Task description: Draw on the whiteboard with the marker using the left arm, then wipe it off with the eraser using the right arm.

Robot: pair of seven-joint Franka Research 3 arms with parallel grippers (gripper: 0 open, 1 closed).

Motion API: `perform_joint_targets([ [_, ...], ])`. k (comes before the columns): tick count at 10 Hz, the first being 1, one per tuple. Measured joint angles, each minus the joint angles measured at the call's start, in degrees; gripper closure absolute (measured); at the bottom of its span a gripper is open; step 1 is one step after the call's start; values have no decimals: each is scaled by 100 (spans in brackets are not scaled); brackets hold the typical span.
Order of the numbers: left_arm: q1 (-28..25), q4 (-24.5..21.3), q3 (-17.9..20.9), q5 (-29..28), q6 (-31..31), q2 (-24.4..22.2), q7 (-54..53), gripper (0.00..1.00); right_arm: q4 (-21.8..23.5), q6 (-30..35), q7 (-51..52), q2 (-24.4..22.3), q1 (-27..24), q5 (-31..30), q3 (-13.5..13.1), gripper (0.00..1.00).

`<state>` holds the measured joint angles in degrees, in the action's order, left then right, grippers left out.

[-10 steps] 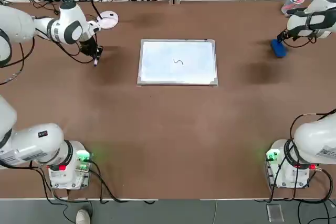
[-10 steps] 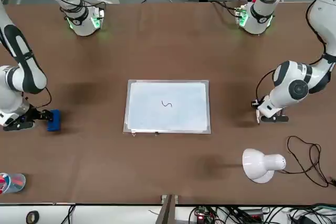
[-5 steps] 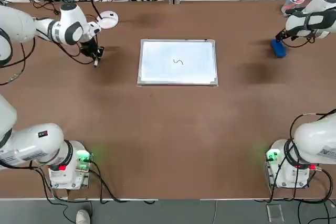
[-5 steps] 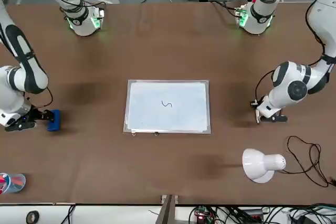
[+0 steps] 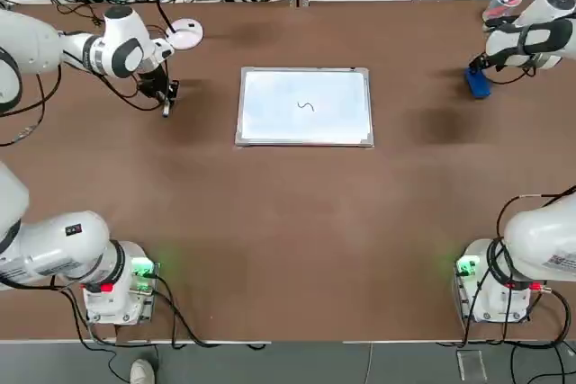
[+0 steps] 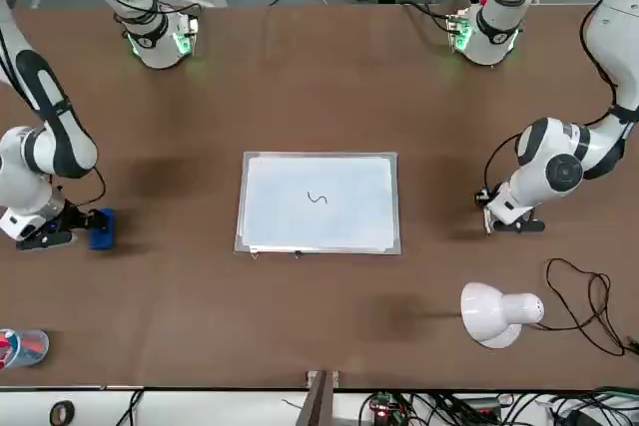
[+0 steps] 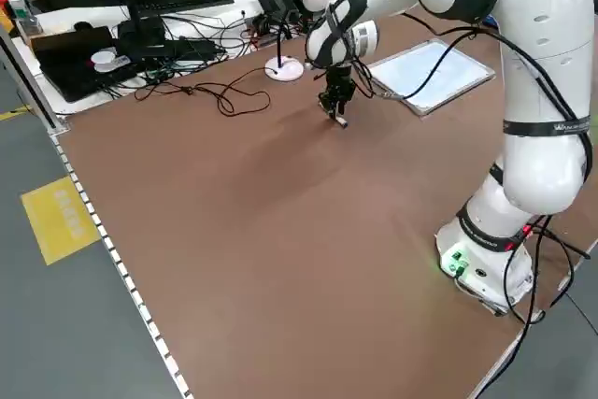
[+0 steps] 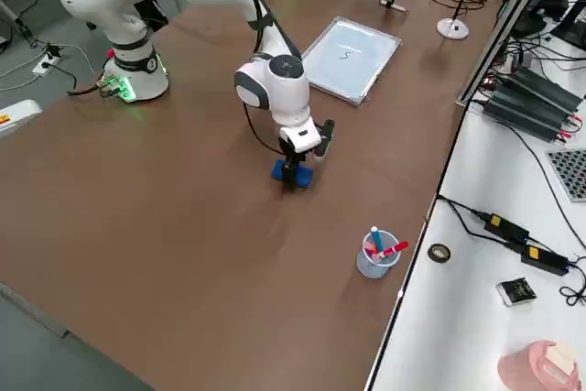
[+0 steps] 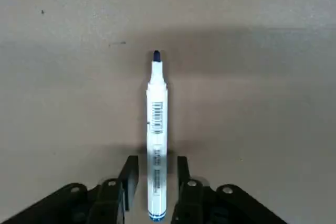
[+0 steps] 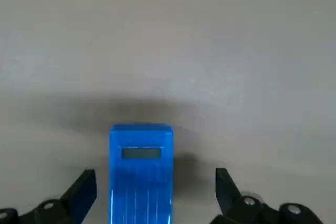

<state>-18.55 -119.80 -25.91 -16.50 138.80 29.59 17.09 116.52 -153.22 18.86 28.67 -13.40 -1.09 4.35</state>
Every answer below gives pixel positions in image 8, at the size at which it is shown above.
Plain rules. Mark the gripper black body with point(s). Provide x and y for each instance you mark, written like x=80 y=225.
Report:
x=287 y=155

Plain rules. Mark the blue whiteboard eraser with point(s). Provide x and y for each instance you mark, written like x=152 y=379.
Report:
x=307 y=178

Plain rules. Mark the silver framed whiteboard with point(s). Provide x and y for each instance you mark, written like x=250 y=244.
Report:
x=352 y=66

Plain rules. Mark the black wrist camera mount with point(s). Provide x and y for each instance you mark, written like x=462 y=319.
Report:
x=325 y=139

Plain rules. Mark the red marker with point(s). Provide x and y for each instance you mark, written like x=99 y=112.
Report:
x=393 y=250

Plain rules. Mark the black adapter with yellow label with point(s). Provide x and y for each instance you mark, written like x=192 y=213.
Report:
x=545 y=260
x=506 y=226

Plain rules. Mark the aluminium frame post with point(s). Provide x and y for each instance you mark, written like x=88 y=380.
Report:
x=480 y=66

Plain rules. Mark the black foil packet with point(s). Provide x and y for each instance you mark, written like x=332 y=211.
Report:
x=515 y=292

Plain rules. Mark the white box with orange label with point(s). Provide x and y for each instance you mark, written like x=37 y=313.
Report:
x=18 y=116

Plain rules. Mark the black desktop device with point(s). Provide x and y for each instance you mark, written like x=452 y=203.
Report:
x=533 y=20

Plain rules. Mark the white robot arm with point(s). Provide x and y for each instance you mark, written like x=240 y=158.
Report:
x=284 y=89

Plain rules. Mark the clear plastic pen cup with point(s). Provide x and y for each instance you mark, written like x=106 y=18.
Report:
x=373 y=269

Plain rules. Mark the pink round container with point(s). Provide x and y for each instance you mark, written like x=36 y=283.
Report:
x=522 y=368

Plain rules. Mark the black finned power supply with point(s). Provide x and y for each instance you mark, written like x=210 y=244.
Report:
x=526 y=116
x=545 y=89

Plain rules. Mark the black tape roll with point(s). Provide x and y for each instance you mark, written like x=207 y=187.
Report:
x=432 y=253

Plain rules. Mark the white floor power strip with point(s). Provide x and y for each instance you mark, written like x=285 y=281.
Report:
x=46 y=66

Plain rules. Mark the orange marker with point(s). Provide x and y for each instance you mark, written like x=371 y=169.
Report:
x=372 y=253

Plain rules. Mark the black white checker board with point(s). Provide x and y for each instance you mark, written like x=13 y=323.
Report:
x=570 y=176

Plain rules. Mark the blue marker with white cap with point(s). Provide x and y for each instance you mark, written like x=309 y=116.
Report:
x=377 y=240

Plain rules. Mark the circuit board with red light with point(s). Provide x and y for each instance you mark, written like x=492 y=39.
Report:
x=491 y=83

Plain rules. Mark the small black junction box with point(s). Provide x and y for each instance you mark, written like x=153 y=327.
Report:
x=151 y=11

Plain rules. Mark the black monitor stand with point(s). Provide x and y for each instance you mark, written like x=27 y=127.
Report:
x=572 y=29

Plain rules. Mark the white marker with blue label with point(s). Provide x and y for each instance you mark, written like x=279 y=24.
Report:
x=398 y=7

